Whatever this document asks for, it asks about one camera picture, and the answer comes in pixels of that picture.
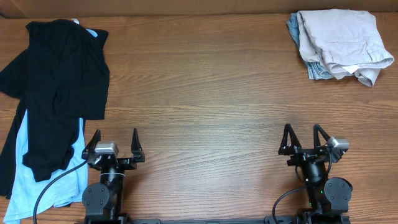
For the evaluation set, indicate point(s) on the folded blue jeans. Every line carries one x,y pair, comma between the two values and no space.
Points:
314,69

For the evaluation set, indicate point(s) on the beige folded shorts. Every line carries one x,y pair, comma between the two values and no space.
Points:
344,42

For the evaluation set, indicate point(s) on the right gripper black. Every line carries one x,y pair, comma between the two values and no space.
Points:
305,155

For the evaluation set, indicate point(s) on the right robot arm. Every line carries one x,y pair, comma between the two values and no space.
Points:
328,197

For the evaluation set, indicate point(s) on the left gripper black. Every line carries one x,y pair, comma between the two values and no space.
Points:
123,160

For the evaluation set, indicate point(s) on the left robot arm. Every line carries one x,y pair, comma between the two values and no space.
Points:
103,200

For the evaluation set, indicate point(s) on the black t-shirt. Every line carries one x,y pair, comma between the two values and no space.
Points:
93,97
13,84

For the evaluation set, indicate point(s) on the light blue t-shirt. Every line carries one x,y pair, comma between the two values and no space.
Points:
55,77

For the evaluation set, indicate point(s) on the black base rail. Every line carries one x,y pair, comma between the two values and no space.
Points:
265,220

